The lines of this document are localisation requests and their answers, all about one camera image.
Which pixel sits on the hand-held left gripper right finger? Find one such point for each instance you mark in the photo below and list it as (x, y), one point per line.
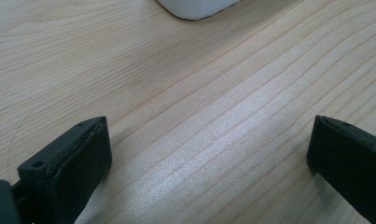
(350, 161)

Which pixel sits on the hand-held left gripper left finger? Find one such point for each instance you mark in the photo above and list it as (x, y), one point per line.
(73, 168)

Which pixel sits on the white plastic container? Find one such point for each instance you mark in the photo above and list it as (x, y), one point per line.
(196, 7)

